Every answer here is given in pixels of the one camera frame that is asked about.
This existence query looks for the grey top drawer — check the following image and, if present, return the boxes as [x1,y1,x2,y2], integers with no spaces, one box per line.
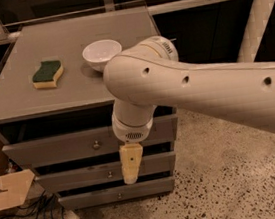
[3,115,178,167]

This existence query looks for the grey drawer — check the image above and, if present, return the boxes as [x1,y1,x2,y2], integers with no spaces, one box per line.
[3,115,178,167]
[36,151,176,192]
[58,177,175,210]

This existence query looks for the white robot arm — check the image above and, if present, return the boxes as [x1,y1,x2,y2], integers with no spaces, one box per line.
[103,36,275,184]

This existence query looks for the grey middle drawer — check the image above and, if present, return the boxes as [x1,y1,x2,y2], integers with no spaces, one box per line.
[36,151,176,192]

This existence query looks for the grey bottom drawer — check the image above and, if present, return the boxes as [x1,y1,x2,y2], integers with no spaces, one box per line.
[58,177,175,210]

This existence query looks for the grey drawer cabinet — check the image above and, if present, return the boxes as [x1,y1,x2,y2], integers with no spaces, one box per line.
[0,7,175,199]

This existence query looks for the white ceramic bowl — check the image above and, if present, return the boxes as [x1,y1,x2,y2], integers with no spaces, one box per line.
[82,39,122,72]

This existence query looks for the green yellow sponge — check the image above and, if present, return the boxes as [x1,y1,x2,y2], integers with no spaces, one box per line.
[32,60,64,89]

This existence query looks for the wooden board piece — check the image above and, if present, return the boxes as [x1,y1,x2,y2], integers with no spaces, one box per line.
[0,141,34,211]

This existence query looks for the white support column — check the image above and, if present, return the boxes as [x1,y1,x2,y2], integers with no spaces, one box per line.
[237,0,275,63]

